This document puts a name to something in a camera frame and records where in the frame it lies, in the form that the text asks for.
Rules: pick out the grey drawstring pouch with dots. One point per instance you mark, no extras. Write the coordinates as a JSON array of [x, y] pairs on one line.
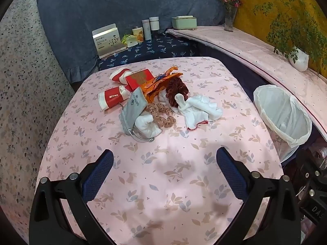
[[130, 112]]

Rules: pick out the white lined trash bin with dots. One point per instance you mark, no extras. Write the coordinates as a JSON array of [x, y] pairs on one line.
[[289, 124]]

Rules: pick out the white product box with flowers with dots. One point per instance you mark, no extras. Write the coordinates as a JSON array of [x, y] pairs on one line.
[[107, 41]]

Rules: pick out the white cotton glove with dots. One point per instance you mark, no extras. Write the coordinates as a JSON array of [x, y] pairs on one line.
[[147, 127]]

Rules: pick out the green plant in white pot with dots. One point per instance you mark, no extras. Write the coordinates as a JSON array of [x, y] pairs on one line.
[[296, 30]]

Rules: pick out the mint green tissue box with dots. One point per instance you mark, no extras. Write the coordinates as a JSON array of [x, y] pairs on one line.
[[184, 22]]

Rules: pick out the white cloth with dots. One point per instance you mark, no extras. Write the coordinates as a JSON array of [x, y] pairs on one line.
[[197, 110]]

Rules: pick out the navy floral cloth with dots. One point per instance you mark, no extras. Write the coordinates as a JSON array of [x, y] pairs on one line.
[[164, 46]]

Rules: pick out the pink shelf cloth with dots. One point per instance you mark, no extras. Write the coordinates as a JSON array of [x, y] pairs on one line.
[[307, 86]]

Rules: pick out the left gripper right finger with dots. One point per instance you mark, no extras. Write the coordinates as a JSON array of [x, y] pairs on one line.
[[281, 220]]

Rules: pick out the glass vase with pink flowers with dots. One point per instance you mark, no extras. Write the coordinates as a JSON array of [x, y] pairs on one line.
[[230, 7]]

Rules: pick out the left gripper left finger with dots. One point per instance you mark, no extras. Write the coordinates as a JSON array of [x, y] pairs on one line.
[[48, 222]]

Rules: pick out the dark red velvet scrunchie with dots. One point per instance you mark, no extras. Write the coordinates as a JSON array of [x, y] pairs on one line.
[[174, 87]]

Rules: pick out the red white paper cup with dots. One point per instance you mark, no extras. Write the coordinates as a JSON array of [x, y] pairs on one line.
[[112, 97], [119, 75]]

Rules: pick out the orange plastic bag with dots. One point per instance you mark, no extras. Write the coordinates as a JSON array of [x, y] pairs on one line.
[[166, 73], [152, 87]]

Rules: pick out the blue grey backdrop cloth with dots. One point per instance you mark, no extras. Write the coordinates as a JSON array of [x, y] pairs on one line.
[[69, 24]]

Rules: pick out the pink rabbit print tablecloth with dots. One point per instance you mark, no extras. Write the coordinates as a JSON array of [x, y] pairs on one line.
[[171, 190]]

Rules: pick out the red envelope box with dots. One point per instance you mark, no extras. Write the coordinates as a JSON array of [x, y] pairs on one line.
[[136, 79]]

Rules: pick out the green yellow small packet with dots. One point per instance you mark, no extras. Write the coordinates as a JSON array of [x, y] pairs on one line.
[[129, 40]]

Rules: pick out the cream orange small carton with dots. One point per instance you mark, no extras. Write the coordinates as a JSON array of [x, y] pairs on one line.
[[138, 33]]

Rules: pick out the white lidded jar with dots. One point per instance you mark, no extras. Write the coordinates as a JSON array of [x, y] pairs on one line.
[[154, 23]]

